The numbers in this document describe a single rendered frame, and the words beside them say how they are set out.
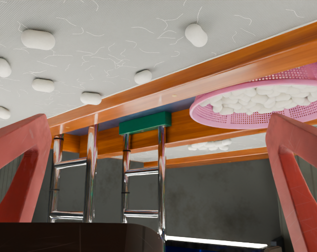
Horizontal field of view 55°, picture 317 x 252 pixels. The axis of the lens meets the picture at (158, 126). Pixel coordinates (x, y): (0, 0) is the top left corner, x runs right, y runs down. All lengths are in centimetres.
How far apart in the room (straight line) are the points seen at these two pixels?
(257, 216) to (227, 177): 37
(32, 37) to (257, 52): 27
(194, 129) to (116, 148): 32
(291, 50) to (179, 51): 14
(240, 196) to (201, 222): 38
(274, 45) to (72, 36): 24
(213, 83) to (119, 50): 14
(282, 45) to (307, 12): 5
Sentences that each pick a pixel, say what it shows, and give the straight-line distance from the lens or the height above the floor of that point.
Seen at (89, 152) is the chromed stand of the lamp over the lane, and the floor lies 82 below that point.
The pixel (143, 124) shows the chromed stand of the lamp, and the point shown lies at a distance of 92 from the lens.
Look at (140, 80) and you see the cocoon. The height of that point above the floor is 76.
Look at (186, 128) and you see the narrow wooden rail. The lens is 84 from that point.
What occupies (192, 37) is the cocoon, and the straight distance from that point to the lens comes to 35.
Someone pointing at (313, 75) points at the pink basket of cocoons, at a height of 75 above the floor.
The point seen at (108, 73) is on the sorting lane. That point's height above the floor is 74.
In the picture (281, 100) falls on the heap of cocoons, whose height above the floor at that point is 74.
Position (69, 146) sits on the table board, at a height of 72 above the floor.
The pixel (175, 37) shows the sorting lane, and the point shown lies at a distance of 38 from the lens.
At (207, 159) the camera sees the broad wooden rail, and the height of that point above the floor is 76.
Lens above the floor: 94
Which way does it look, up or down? 15 degrees down
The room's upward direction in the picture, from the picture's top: 180 degrees counter-clockwise
